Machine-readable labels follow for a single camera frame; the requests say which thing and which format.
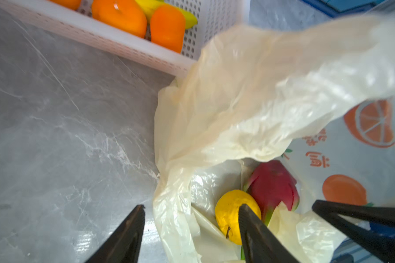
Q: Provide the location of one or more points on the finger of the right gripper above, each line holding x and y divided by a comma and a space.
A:
349, 220

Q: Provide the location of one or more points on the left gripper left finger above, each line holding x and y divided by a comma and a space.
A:
123, 246

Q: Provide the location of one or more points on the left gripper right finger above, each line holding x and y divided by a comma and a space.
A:
259, 244

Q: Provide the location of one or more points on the pink dragon fruit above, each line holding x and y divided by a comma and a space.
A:
271, 184

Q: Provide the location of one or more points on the yellowish translucent plastic bag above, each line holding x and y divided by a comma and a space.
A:
321, 101

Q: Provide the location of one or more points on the orange fruit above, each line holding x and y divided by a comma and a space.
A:
70, 4
122, 14
167, 28

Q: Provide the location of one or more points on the yellow lemon fruit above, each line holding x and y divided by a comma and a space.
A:
227, 213

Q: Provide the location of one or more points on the white perforated plastic basket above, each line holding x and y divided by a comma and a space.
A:
213, 17

